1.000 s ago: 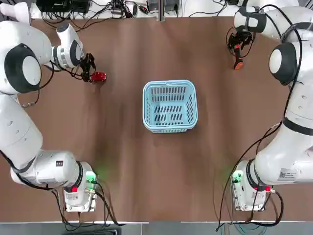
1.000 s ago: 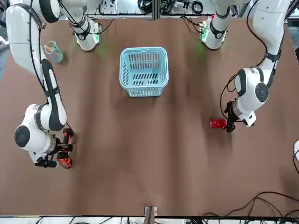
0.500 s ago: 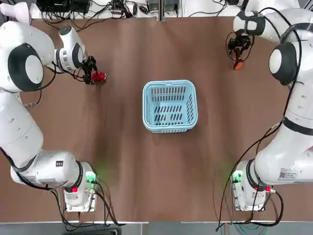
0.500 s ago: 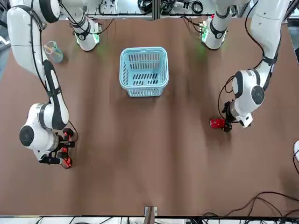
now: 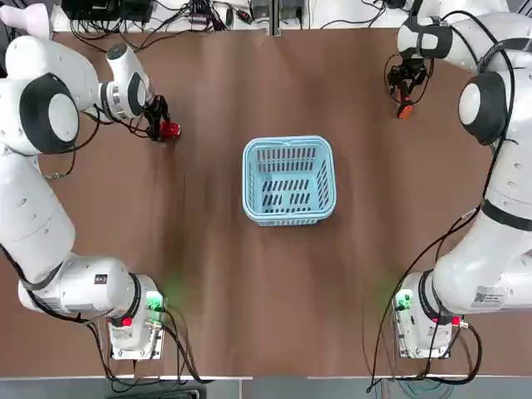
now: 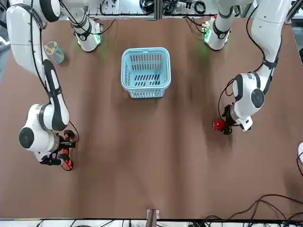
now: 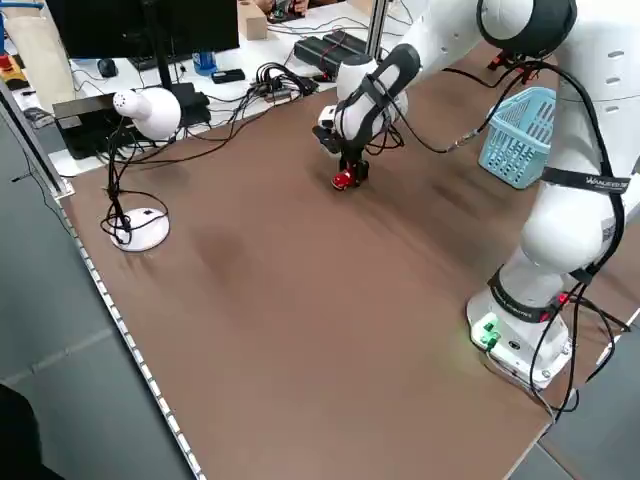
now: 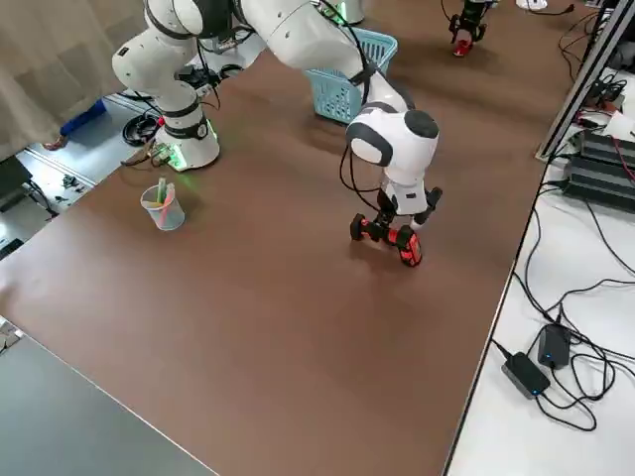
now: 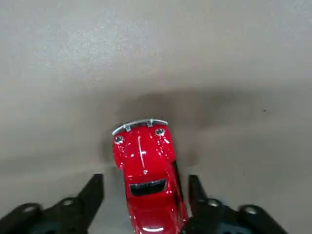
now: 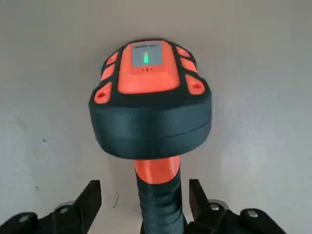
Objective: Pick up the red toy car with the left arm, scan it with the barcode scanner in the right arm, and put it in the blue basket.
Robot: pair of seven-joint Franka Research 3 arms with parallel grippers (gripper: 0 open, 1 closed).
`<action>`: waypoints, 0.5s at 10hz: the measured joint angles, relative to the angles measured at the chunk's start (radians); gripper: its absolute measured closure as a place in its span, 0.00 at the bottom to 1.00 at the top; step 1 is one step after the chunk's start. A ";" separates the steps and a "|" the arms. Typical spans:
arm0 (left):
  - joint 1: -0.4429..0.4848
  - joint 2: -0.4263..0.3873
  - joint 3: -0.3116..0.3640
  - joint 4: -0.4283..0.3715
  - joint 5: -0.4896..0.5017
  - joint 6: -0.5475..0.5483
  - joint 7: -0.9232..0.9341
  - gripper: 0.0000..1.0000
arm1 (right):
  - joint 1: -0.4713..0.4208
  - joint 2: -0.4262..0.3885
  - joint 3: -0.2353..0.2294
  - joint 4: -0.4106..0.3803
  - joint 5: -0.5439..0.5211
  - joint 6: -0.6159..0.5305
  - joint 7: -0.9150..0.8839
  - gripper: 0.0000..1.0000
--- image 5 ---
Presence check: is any black lamp cable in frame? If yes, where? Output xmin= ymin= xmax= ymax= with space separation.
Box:
xmin=68 ymin=18 xmax=196 ymax=54

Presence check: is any orange black barcode scanner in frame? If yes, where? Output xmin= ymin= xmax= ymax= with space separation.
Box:
xmin=394 ymin=81 xmax=416 ymax=121

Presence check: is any red toy car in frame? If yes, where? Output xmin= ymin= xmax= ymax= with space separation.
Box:
xmin=160 ymin=121 xmax=182 ymax=141

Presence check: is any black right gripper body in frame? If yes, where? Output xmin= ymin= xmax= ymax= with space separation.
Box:
xmin=397 ymin=57 xmax=426 ymax=75

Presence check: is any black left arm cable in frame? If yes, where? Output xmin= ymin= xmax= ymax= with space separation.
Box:
xmin=41 ymin=97 xmax=155 ymax=180

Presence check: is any black base cable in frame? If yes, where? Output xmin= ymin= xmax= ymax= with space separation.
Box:
xmin=164 ymin=305 xmax=217 ymax=384
xmin=456 ymin=322 xmax=485 ymax=382

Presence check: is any black desktop box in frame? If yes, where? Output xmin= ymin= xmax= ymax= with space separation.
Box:
xmin=61 ymin=0 xmax=155 ymax=22

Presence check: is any teal cable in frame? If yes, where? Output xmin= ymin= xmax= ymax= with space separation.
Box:
xmin=397 ymin=380 xmax=456 ymax=399

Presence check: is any black right base cable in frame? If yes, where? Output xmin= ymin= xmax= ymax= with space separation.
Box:
xmin=456 ymin=322 xmax=485 ymax=382

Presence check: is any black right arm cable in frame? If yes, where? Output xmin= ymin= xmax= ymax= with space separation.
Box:
xmin=365 ymin=10 xmax=520 ymax=394

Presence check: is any aluminium frame post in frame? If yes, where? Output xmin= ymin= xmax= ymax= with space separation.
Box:
xmin=268 ymin=0 xmax=281 ymax=37

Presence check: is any light blue plastic basket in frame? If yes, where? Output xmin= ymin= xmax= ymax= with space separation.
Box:
xmin=241 ymin=135 xmax=337 ymax=228

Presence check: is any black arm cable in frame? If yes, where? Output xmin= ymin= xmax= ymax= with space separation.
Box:
xmin=41 ymin=97 xmax=155 ymax=180
xmin=365 ymin=10 xmax=520 ymax=394

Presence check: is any black left base cable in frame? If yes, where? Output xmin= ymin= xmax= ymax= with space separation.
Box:
xmin=164 ymin=305 xmax=217 ymax=384

